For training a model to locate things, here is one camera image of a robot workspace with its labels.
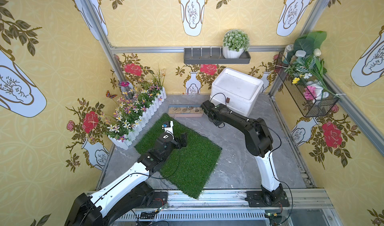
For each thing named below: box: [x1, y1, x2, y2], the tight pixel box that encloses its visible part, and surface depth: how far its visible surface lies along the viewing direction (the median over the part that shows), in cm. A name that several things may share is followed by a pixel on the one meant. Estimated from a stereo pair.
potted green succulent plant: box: [222, 29, 250, 59], surface depth 76 cm
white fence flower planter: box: [106, 65, 167, 150], surface depth 94 cm
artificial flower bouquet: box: [275, 31, 342, 101], surface depth 77 cm
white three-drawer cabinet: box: [210, 67, 264, 117], surface depth 94 cm
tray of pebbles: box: [168, 104, 204, 118], surface depth 109 cm
